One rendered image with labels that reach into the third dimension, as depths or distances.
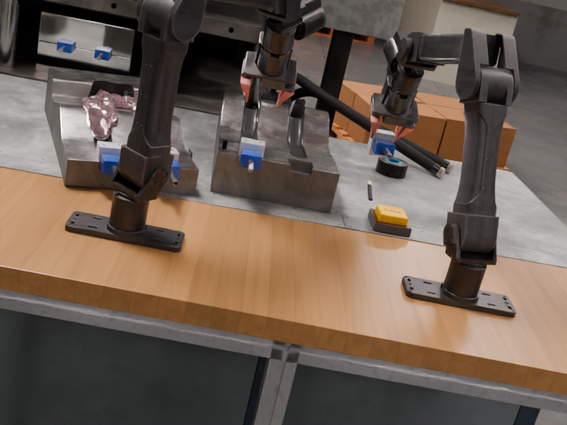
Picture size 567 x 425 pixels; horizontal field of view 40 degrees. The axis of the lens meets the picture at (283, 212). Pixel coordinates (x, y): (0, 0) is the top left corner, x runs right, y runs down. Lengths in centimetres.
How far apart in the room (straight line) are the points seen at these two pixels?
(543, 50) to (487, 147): 1074
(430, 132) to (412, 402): 325
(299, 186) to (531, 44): 1051
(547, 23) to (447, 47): 1056
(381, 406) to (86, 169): 88
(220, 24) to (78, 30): 42
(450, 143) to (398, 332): 388
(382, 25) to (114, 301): 151
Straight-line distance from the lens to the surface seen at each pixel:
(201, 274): 130
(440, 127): 503
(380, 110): 172
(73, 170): 156
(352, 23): 247
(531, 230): 195
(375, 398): 190
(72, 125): 170
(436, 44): 157
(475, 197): 140
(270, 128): 186
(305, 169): 170
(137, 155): 133
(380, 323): 129
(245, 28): 239
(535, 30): 1205
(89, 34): 243
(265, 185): 165
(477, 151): 140
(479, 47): 142
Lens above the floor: 137
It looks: 21 degrees down
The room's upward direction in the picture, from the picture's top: 13 degrees clockwise
